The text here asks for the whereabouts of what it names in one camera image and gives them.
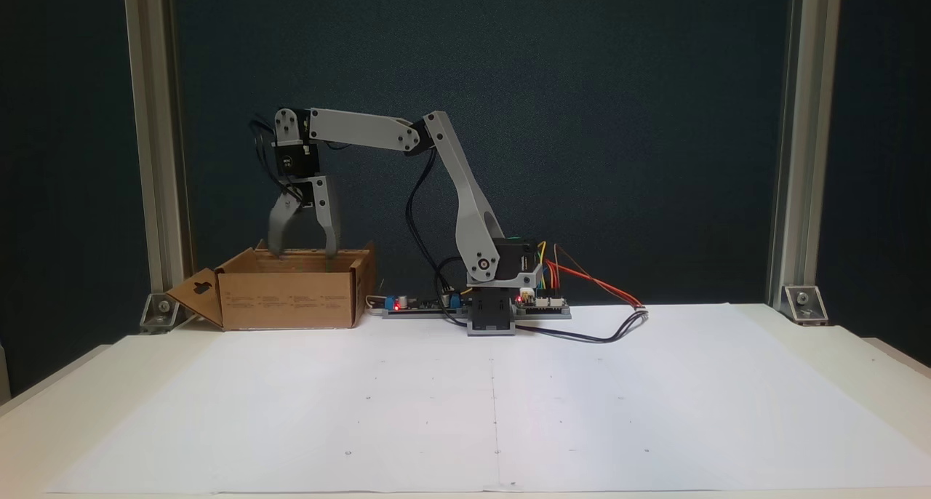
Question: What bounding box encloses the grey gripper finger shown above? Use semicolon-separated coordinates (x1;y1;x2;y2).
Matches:
313;177;342;260
267;191;303;257

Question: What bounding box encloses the open cardboard box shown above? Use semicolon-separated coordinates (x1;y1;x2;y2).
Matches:
166;241;377;332

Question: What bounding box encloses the blue circuit board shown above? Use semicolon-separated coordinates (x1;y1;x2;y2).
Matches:
383;290;470;319

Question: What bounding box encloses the black wrist cable bundle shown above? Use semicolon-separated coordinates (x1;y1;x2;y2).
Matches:
249;117;306;201

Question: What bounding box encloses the black elbow cable bundle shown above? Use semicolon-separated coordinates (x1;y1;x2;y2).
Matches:
405;146;468;312

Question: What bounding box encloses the metal corner bracket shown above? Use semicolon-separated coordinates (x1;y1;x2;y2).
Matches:
782;284;830;327
140;292;181;334

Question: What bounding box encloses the aluminium frame post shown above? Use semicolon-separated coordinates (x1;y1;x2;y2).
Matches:
122;0;194;296
766;0;844;307

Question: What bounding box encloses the circuit board with jumper wires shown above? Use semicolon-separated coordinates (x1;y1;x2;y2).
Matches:
515;288;572;319

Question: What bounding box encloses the red and orange wire pair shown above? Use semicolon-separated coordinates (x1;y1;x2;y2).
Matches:
546;246;645;311

